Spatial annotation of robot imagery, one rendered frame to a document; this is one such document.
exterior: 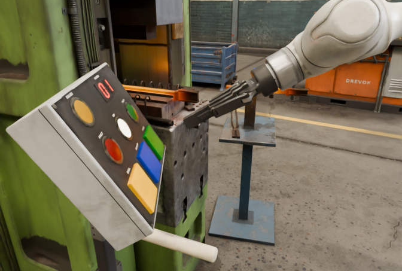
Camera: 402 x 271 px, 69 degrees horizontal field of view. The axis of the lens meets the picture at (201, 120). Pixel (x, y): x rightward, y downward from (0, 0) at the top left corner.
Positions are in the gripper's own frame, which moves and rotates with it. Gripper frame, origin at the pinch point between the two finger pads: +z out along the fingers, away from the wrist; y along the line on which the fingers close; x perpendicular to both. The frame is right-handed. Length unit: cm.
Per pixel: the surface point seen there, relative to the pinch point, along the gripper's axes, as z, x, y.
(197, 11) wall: -33, -9, 903
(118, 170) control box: 13.3, 6.5, -22.9
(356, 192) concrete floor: -55, -156, 114
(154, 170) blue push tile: 12.5, -1.7, -11.9
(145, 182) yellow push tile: 12.5, 0.3, -19.3
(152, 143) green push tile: 12.5, 0.8, -3.3
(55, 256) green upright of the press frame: 87, -33, 28
